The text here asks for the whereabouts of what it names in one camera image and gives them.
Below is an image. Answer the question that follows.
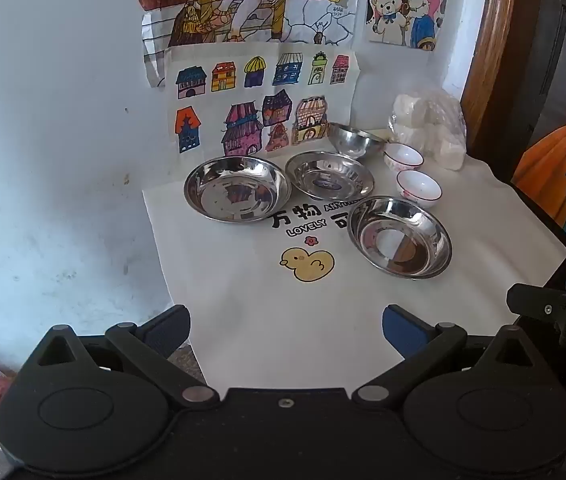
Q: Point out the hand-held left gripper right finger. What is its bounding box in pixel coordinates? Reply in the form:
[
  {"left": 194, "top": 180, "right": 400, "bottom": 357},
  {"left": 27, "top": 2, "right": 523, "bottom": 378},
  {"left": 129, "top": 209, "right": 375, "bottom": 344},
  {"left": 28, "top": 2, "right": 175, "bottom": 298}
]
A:
[{"left": 353, "top": 304, "right": 534, "bottom": 408}]

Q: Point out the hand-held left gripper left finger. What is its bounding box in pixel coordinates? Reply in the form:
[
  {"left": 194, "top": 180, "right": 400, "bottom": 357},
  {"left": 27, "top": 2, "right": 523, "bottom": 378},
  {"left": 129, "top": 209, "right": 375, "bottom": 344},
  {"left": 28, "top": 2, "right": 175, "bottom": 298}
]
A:
[{"left": 37, "top": 304, "right": 220, "bottom": 409}]

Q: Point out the plain steel plate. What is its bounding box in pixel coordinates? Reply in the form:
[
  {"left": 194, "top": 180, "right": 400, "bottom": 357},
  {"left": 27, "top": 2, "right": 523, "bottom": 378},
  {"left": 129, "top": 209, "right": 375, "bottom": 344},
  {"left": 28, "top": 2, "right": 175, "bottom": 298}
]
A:
[
  {"left": 183, "top": 156, "right": 293, "bottom": 223},
  {"left": 347, "top": 196, "right": 452, "bottom": 280}
]

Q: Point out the white bowl with red rim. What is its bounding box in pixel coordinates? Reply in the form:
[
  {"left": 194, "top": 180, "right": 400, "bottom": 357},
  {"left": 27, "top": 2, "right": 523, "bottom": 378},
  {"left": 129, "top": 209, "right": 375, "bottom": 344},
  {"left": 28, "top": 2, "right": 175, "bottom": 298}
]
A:
[
  {"left": 384, "top": 142, "right": 424, "bottom": 173},
  {"left": 396, "top": 169, "right": 442, "bottom": 209}
]

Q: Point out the steel plate with blue label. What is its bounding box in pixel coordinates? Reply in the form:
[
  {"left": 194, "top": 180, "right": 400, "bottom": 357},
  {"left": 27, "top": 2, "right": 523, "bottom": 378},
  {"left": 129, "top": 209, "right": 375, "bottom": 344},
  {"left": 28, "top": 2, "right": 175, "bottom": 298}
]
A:
[{"left": 285, "top": 150, "right": 375, "bottom": 203}]

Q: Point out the small steel bowl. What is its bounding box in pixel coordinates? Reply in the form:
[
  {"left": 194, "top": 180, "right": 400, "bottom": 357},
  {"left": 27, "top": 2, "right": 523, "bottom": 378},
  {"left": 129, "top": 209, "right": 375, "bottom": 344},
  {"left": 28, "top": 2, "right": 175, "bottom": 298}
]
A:
[{"left": 328, "top": 122, "right": 384, "bottom": 161}]

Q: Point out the white printed cloth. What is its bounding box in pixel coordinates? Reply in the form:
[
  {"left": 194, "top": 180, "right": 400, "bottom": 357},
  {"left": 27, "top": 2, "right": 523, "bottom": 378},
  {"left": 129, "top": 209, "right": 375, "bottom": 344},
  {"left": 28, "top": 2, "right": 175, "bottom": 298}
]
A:
[{"left": 142, "top": 150, "right": 566, "bottom": 392}]

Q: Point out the orange and blue picture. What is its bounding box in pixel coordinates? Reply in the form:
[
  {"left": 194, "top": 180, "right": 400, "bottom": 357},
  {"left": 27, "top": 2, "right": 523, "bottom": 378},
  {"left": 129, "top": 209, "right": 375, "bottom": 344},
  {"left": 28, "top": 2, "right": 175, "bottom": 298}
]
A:
[{"left": 512, "top": 115, "right": 566, "bottom": 261}]

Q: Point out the plastic bag of white blocks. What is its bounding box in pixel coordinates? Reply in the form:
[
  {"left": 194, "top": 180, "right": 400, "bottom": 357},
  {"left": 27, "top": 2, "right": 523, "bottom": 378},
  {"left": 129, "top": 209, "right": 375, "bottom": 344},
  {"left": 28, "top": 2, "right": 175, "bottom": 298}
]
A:
[{"left": 389, "top": 91, "right": 468, "bottom": 171}]

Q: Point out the paper drawing of coloured houses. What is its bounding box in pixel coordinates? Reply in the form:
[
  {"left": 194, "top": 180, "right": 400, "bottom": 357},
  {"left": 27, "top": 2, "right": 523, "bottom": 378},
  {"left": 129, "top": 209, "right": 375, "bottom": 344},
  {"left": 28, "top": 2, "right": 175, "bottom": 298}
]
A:
[{"left": 165, "top": 42, "right": 361, "bottom": 161}]

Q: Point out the paper drawing with bear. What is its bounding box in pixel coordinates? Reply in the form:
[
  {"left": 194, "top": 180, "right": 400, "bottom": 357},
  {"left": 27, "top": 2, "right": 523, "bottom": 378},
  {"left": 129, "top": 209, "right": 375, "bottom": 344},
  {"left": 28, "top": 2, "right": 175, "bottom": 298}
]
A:
[{"left": 363, "top": 0, "right": 451, "bottom": 52}]

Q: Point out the paper drawing of figures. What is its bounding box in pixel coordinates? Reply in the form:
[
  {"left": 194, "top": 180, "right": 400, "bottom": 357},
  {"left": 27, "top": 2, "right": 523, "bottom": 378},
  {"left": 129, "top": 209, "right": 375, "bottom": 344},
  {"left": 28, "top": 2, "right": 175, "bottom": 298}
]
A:
[{"left": 137, "top": 0, "right": 366, "bottom": 88}]

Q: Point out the dark furniture frame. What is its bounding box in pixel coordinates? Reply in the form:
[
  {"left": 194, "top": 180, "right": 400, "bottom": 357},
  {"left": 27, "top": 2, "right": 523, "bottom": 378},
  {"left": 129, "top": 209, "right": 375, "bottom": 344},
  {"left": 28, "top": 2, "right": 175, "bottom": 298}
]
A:
[{"left": 488, "top": 0, "right": 566, "bottom": 183}]

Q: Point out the brown wooden frame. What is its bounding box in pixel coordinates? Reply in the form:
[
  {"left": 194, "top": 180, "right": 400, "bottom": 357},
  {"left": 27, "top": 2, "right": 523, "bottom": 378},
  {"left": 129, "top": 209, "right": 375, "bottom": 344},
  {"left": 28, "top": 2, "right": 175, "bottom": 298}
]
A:
[{"left": 460, "top": 0, "right": 531, "bottom": 153}]

